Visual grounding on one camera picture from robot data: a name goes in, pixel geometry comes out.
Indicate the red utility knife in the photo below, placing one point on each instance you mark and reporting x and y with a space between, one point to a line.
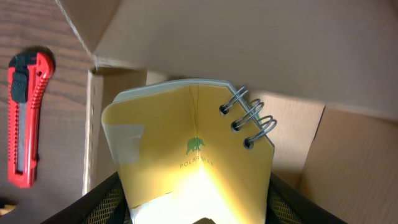
29 73

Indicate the cardboard box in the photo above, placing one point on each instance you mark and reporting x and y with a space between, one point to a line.
327 71

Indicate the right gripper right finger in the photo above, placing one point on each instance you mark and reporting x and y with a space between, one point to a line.
287 205

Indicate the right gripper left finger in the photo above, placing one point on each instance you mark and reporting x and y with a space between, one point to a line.
105 203

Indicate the black tape measure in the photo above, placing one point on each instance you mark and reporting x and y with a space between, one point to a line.
6 207

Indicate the yellow spiral notepad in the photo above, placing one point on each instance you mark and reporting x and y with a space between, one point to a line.
191 150

